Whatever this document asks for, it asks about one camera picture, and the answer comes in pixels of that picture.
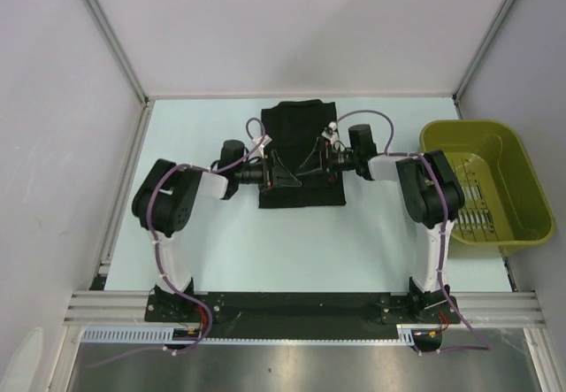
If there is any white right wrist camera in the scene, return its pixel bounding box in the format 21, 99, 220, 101
321, 121, 340, 145

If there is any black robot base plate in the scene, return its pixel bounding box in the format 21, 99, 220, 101
144, 290, 462, 352

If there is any olive green plastic tub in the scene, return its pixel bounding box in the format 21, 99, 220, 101
419, 119, 555, 256

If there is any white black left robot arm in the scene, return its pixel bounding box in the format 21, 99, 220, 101
132, 140, 302, 322

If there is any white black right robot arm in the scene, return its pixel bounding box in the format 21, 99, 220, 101
295, 122, 465, 322

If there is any slotted grey cable duct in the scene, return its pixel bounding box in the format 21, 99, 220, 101
81, 326, 417, 345

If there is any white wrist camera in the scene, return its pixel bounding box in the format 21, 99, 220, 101
253, 135, 272, 158
321, 121, 340, 145

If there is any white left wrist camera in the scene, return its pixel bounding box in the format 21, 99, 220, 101
253, 135, 272, 158

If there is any aluminium frame rail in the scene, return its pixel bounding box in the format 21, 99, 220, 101
63, 291, 547, 328

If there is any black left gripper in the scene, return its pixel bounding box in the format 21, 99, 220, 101
233, 150, 299, 196

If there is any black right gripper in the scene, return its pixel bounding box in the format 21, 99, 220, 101
297, 136, 360, 188

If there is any black long sleeve shirt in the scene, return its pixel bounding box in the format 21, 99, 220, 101
259, 99, 346, 210

